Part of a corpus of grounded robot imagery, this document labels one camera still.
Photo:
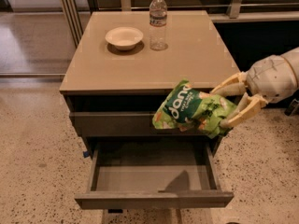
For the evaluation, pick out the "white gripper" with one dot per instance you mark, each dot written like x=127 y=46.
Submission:
x=270 y=78

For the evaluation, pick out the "green rice chip bag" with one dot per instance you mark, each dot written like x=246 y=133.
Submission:
x=186 y=108

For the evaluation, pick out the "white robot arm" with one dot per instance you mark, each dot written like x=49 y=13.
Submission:
x=268 y=81

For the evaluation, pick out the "grey drawer cabinet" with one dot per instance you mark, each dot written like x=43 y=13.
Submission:
x=101 y=78

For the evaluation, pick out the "open middle drawer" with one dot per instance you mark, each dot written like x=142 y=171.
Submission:
x=153 y=175

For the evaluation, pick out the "closed grey top drawer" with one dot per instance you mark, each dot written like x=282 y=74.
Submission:
x=122 y=124

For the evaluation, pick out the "dark object on floor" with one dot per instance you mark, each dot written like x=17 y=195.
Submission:
x=292 y=108

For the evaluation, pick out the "clear plastic water bottle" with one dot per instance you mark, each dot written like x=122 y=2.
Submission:
x=157 y=24

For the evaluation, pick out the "white bowl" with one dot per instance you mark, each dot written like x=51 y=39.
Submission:
x=124 y=38

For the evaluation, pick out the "blue tape piece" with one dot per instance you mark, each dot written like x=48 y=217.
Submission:
x=86 y=154

